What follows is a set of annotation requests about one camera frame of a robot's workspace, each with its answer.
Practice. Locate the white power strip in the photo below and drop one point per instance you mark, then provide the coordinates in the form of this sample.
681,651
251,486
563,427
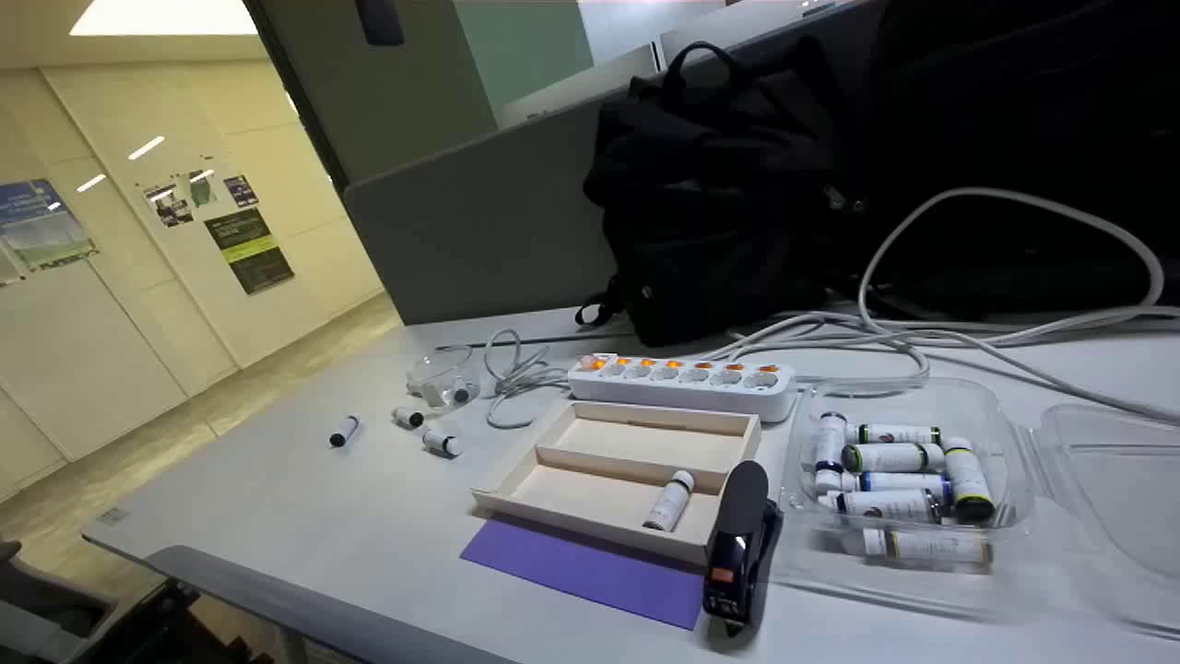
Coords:
684,386

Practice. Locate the wooden two-compartment tray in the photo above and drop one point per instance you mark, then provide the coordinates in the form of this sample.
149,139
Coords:
614,475

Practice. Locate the small white bottle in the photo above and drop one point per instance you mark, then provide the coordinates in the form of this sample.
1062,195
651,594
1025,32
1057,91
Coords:
439,439
828,482
669,504
458,393
407,417

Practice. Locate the grey desk partition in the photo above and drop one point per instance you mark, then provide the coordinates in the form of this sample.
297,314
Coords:
493,224

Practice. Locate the small clear plastic cup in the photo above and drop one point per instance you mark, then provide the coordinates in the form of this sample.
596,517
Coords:
439,375

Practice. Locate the black backpack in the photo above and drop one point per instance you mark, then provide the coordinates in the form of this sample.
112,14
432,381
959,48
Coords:
726,207

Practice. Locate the purple mat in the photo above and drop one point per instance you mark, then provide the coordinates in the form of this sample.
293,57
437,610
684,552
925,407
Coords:
593,573

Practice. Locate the black stapler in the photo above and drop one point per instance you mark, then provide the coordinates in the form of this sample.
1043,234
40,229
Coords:
743,541

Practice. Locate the white bottle with dark band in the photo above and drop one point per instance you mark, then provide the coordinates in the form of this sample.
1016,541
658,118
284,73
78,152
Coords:
904,486
896,434
885,504
885,454
925,546
831,439

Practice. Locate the white bottle with black cap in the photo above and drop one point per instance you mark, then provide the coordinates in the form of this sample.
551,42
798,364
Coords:
346,428

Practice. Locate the white bottle with green cap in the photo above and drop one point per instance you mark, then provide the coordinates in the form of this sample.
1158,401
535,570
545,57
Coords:
969,482

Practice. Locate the ceiling light panel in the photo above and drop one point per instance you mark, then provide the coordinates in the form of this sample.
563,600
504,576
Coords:
169,16

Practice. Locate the clear plastic lid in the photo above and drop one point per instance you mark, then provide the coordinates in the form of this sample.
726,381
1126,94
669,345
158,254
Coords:
1108,492

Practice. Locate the black green wall poster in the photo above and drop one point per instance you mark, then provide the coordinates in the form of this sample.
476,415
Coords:
250,254

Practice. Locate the small dark wall poster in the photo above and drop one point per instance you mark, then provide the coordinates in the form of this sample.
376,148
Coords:
242,188

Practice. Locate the small photo wall poster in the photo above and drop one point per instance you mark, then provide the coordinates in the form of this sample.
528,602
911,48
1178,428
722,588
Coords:
170,203

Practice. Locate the blue green wall poster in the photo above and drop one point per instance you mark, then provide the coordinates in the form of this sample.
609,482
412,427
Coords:
42,224

